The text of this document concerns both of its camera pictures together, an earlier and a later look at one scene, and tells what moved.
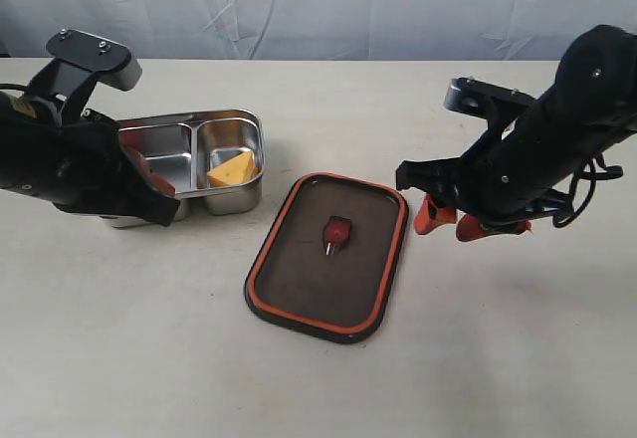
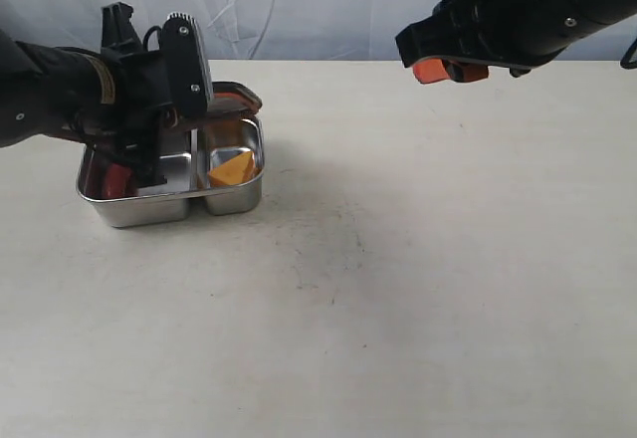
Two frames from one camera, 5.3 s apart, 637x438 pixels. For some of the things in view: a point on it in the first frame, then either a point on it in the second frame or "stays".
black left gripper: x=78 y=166 → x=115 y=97
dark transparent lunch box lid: x=327 y=262 → x=229 y=101
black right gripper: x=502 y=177 → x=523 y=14
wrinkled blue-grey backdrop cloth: x=354 y=10 stays
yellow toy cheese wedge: x=236 y=171 stays
